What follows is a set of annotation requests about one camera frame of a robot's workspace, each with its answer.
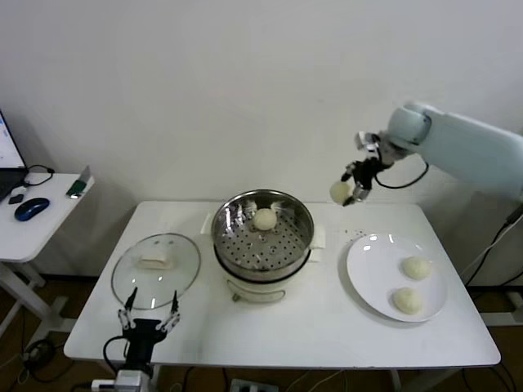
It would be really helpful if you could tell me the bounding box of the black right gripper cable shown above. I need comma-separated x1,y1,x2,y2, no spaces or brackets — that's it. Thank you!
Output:
373,157,430,189

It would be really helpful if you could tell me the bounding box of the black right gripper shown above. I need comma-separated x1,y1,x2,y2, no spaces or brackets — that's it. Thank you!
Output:
342,158,384,207

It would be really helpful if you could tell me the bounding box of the perforated steel steamer basket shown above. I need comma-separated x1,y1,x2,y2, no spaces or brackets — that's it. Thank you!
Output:
199,189,328,283

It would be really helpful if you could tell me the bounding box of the black laptop cable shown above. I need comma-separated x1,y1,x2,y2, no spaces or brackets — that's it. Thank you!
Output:
22,164,56,189

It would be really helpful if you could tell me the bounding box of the white side table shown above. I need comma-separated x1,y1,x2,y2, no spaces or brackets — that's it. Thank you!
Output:
0,173,96,344

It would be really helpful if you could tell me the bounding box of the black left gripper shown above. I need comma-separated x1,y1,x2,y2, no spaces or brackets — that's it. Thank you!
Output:
118,287,181,371

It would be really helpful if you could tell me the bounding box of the white floor power strip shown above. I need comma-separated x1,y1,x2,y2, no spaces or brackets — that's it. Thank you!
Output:
230,378,279,392

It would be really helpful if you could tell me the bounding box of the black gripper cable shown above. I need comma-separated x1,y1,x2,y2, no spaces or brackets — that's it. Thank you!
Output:
373,157,430,189
102,335,130,375

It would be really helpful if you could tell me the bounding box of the round glass pot lid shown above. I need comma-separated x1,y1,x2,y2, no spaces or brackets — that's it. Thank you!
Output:
110,232,202,310

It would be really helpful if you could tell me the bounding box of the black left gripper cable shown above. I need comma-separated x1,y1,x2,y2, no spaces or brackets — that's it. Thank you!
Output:
102,335,130,375

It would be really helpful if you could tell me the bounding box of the round white plate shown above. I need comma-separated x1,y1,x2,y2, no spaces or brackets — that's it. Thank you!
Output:
346,232,448,323

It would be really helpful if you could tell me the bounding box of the blue computer mouse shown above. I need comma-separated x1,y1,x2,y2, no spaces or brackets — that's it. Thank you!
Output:
14,197,51,223

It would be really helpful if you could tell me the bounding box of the white electric cooking pot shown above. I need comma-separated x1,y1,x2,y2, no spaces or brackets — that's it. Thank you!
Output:
199,220,328,305

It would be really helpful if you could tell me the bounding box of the black laptop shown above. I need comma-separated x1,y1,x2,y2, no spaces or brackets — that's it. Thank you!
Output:
0,109,29,205

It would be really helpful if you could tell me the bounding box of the floor cable bundle with adapter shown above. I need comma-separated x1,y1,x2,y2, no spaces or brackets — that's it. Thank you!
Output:
16,338,58,385

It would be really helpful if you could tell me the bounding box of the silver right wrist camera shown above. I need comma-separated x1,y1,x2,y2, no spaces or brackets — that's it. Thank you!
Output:
354,131,379,154

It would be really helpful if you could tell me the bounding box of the white steamed baozi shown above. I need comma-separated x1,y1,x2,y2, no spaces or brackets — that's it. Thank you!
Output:
400,256,432,282
249,207,278,232
391,287,424,315
329,181,353,205

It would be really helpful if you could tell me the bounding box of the white floor stand frame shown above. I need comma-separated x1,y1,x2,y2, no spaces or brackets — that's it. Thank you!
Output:
481,292,523,327

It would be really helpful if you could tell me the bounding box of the green circuit card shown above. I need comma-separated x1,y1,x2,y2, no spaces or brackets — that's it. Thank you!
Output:
65,165,92,201

